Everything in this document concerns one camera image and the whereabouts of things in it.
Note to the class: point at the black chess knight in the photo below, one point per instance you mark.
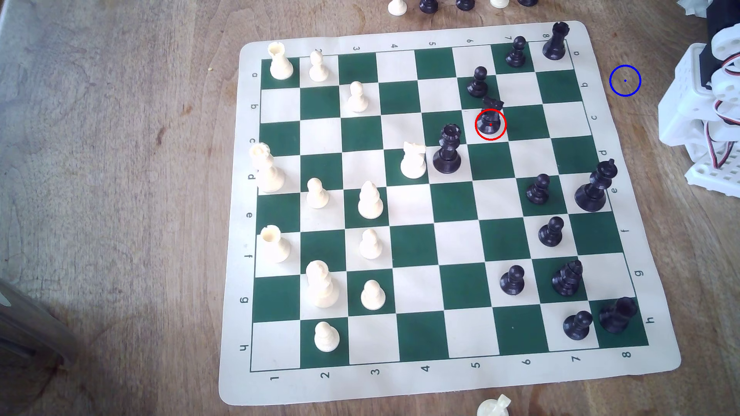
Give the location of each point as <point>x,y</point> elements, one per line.
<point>490,118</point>
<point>567,279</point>

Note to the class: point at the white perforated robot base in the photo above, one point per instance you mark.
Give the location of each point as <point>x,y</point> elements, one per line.
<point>714,176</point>

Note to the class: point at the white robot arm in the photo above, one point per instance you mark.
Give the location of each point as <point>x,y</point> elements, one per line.
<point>685,98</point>

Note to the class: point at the white chess bishop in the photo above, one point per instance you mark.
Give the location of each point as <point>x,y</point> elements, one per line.
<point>370,202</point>

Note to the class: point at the white chess pawn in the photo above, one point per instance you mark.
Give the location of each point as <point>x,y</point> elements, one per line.
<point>326,338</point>
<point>318,68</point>
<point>397,7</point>
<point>357,99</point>
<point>373,297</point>
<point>370,245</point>
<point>317,195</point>

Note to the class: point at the white chess knight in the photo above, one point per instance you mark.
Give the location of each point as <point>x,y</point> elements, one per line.
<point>493,407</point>
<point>414,162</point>

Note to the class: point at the green and white chess mat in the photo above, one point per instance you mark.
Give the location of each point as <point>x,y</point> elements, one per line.
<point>456,242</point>

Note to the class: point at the black chess queen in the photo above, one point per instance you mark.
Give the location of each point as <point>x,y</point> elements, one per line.
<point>448,153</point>

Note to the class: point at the white chess rook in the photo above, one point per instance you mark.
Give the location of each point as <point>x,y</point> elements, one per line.
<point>281,62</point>
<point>274,244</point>

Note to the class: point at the black chess pawn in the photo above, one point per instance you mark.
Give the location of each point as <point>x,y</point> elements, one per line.
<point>478,84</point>
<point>551,233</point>
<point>512,282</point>
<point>539,190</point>
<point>577,326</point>
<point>516,53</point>

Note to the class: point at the black chess piece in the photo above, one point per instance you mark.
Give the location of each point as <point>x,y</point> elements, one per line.
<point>465,4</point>
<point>428,6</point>
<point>527,2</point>

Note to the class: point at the black chess king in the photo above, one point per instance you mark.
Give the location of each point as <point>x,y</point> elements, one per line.
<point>594,189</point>

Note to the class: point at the white chess piece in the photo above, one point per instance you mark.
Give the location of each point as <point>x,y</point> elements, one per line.
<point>499,3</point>

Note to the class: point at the black chess rook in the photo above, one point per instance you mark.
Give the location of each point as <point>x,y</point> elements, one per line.
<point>555,43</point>
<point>618,315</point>

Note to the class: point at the grey metal furniture leg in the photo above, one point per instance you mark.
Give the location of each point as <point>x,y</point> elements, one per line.
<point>29,323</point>

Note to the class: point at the white crumpled object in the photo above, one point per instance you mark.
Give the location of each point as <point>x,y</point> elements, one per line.
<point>691,6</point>

